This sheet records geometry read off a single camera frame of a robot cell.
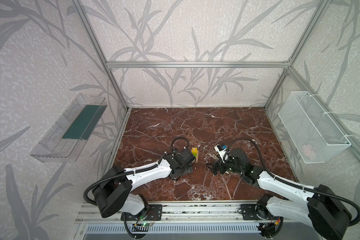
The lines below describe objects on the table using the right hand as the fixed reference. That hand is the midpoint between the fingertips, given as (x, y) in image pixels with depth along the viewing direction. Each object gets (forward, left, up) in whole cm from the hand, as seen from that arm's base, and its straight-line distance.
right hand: (212, 155), depth 83 cm
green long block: (+2, +9, -3) cm, 10 cm away
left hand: (-4, +13, -5) cm, 15 cm away
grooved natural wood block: (+3, +8, -8) cm, 12 cm away
